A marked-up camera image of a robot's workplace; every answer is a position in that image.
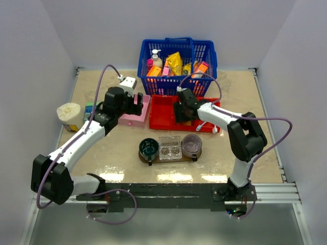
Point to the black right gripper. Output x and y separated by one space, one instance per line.
179 117

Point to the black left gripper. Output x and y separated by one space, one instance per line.
134 109

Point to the translucent purple mug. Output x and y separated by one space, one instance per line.
192 146

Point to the clear acrylic toothbrush holder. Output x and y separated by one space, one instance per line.
170 148

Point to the dark green mug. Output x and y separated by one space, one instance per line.
149 150

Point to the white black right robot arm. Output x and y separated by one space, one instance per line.
246 137

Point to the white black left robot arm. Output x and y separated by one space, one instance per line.
51 175

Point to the light blue toothbrush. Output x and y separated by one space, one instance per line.
199 127

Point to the brown wooden oval tray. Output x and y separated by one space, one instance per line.
157 159

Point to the red three-compartment bin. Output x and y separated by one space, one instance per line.
162 116

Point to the orange carton left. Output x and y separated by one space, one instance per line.
154 71

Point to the pink small box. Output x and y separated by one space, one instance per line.
165 71

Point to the green blue carton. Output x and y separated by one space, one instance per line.
88 110

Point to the yellow green packet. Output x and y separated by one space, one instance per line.
188 68

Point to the blue plastic shopping basket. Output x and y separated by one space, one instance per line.
167 63

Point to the orange box in basket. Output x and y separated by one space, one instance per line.
200 69

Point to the white pump lotion bottle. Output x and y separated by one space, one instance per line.
157 61

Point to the yellow snack bag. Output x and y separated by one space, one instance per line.
175 63

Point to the cream tissue roll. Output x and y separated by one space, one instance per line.
71 116

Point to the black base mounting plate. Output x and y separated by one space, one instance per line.
214 197

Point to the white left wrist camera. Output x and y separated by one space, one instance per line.
128 84

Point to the aluminium frame rail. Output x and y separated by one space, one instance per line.
282 193

